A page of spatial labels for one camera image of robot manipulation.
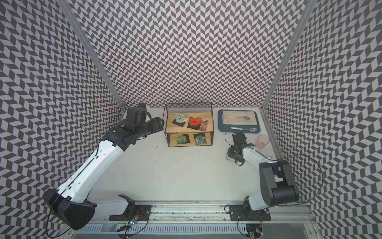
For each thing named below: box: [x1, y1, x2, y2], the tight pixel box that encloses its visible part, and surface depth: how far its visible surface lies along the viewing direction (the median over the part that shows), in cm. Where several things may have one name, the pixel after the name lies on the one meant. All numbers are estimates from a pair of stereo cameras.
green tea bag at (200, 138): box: [193, 131, 208, 145], surface depth 101 cm
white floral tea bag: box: [171, 113, 190, 127], surface depth 91 cm
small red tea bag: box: [187, 117, 202, 130], surface depth 90 cm
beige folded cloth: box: [221, 110, 258, 126], surface depth 114 cm
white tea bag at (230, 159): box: [225, 153, 236, 163], surface depth 93 cm
